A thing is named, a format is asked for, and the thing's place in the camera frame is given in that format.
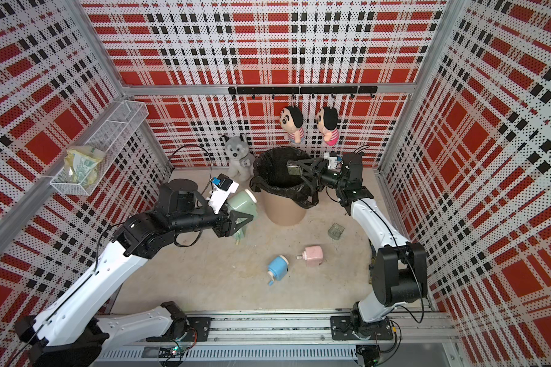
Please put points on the clear sharpener shavings tray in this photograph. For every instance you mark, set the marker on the clear sharpener shavings tray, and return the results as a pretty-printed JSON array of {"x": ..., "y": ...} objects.
[{"x": 335, "y": 231}]

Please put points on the left hanging cartoon doll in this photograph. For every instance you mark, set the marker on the left hanging cartoon doll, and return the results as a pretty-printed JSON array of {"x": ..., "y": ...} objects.
[{"x": 292, "y": 121}]

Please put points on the black trash bag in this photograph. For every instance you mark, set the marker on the black trash bag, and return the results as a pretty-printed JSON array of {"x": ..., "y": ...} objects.
[{"x": 270, "y": 174}]

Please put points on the right hanging cartoon doll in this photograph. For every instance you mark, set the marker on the right hanging cartoon doll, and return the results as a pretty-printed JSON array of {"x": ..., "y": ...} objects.
[{"x": 327, "y": 124}]

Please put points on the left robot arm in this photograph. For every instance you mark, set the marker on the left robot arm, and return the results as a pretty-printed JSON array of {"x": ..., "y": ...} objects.
[{"x": 69, "y": 332}]

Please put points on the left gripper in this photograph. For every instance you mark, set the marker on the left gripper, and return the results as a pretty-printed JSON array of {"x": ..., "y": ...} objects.
[{"x": 229, "y": 228}]

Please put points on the hanging cartoon doll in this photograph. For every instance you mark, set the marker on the hanging cartoon doll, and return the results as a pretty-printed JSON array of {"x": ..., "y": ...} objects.
[
  {"x": 292, "y": 121},
  {"x": 327, "y": 124}
]

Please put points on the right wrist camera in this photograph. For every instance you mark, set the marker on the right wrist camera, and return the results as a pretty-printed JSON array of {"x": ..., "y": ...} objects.
[{"x": 334, "y": 161}]

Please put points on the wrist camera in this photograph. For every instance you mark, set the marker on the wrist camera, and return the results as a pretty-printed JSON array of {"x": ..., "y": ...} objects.
[
  {"x": 334, "y": 161},
  {"x": 222, "y": 187}
]

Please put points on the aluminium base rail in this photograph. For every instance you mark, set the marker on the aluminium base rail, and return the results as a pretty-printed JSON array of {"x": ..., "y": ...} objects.
[{"x": 293, "y": 336}]

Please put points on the white wire wall basket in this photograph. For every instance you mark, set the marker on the white wire wall basket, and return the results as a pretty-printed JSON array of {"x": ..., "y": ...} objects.
[{"x": 111, "y": 134}]

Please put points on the grey husky plush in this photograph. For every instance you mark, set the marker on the grey husky plush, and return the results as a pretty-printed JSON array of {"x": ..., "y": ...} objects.
[{"x": 240, "y": 158}]

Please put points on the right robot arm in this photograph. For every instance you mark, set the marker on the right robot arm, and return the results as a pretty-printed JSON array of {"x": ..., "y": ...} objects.
[{"x": 399, "y": 272}]

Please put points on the black hook rail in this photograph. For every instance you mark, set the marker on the black hook rail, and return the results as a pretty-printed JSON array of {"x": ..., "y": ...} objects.
[{"x": 302, "y": 90}]

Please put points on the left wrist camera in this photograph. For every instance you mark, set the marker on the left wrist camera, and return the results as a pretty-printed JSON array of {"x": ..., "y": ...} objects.
[{"x": 222, "y": 187}]

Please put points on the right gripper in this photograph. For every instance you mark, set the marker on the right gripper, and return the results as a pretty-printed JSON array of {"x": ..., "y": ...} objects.
[{"x": 321, "y": 165}]

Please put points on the yellow green packet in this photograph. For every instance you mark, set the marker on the yellow green packet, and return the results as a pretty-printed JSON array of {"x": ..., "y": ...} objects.
[{"x": 81, "y": 164}]

